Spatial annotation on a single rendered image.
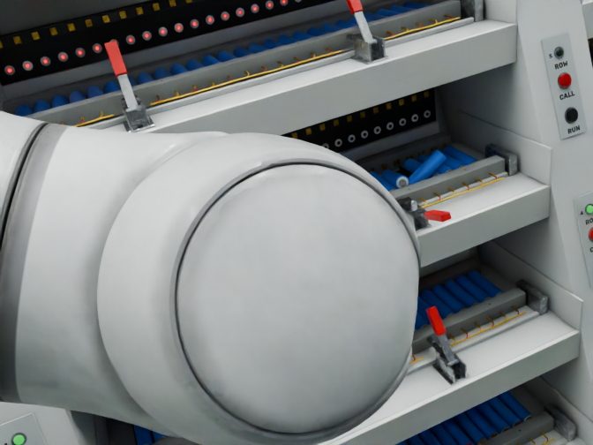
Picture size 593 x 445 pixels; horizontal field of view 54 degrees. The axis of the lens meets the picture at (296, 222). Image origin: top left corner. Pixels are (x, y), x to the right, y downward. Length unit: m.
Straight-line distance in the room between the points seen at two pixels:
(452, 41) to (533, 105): 0.13
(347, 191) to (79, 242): 0.08
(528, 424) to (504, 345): 0.17
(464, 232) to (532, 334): 0.19
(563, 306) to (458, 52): 0.36
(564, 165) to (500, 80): 0.13
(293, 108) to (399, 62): 0.13
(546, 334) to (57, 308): 0.72
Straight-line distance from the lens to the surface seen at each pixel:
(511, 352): 0.81
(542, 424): 0.95
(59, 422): 0.65
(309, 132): 0.79
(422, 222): 0.70
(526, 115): 0.78
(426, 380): 0.77
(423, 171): 0.76
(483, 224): 0.73
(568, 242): 0.81
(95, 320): 0.18
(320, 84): 0.63
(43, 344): 0.19
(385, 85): 0.67
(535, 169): 0.79
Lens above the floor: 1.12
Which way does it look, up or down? 11 degrees down
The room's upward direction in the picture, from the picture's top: 17 degrees counter-clockwise
